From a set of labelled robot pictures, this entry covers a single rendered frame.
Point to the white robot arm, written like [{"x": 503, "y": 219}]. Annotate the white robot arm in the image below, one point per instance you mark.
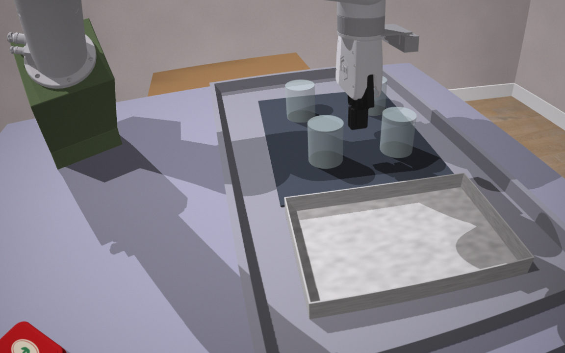
[{"x": 56, "y": 55}]

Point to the translucent grey cylinder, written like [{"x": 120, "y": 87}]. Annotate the translucent grey cylinder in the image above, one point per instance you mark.
[
  {"x": 300, "y": 100},
  {"x": 379, "y": 103},
  {"x": 325, "y": 141},
  {"x": 397, "y": 132}
]

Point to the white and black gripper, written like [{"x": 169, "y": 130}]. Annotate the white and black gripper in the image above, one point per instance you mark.
[{"x": 359, "y": 72}]

